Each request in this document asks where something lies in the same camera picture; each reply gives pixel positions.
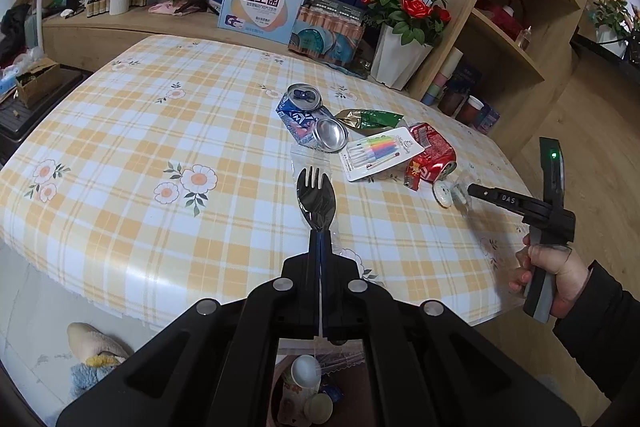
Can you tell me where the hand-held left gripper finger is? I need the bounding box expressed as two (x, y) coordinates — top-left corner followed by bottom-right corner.
(321, 231), (582, 427)
(55, 229), (322, 427)

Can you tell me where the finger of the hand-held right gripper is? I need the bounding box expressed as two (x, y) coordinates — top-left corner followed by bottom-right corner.
(467, 183), (532, 216)

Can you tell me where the black plastic spork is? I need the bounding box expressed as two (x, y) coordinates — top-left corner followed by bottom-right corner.
(296, 165), (336, 236)

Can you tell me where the crushed red drink can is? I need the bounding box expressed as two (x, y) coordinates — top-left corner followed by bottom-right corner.
(407, 122), (459, 186)

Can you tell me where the crushed blue drink can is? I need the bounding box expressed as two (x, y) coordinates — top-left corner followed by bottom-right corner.
(276, 83), (349, 154)

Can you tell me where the brown round trash bin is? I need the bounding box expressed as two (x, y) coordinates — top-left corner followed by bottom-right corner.
(270, 347), (373, 427)

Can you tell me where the person's right forearm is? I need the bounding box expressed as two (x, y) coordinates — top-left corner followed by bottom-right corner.
(552, 259), (640, 408)

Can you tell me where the person's right hand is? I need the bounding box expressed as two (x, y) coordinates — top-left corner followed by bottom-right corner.
(508, 234), (597, 321)

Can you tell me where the small blue carton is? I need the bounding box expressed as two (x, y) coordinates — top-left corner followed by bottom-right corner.
(475, 106), (501, 133)

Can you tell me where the brown cup with white lid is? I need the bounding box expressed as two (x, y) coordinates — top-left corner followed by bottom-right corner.
(459, 95), (485, 126)

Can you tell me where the brown plastic cup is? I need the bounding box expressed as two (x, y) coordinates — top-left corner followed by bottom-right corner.
(438, 87), (466, 117)

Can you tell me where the colored marker pen pack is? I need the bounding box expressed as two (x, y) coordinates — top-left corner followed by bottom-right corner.
(339, 127), (426, 183)

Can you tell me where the dark blue shelf box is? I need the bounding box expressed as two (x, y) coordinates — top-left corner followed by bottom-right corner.
(449, 64), (481, 93)

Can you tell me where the stack of pastel cups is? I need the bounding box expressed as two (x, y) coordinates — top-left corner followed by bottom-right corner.
(419, 47), (464, 106)

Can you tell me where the green foil snack wrapper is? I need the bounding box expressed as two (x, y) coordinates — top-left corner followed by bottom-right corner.
(334, 108), (407, 131)

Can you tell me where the black glossy shelf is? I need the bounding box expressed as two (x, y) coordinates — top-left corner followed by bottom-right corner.
(570, 34), (640, 74)

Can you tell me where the white faceted flower pot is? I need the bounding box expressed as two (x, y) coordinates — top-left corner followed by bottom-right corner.
(370, 24), (434, 90)

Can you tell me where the white round flower pot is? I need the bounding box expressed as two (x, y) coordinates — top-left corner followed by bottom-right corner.
(595, 27), (629, 58)

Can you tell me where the box of drink bottles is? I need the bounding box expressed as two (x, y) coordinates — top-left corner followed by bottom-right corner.
(289, 7), (366, 70)

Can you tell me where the pink rose plant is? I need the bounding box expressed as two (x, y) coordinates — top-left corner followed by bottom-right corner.
(587, 0), (637, 33)

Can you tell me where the red rose plant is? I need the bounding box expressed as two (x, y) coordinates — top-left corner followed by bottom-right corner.
(360, 0), (454, 48)

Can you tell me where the black flat box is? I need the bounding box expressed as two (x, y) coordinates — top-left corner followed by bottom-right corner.
(312, 0), (366, 26)

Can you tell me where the beige plush slipper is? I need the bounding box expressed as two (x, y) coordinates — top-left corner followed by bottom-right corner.
(67, 322), (134, 401)

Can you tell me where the white and blue carton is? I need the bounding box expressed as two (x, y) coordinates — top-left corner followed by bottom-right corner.
(217, 0), (314, 46)

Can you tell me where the pink cloth item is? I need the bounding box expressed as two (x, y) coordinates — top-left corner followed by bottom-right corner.
(148, 0), (212, 16)

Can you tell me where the black suitcase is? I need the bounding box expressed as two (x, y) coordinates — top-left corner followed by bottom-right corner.
(0, 67), (84, 154)

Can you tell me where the open cardboard box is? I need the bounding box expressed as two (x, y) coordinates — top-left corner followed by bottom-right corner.
(14, 61), (62, 108)

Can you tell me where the pile of clothes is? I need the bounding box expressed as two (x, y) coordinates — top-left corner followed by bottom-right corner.
(0, 3), (32, 68)

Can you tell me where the red handled basket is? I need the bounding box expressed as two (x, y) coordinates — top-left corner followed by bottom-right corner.
(474, 0), (527, 40)

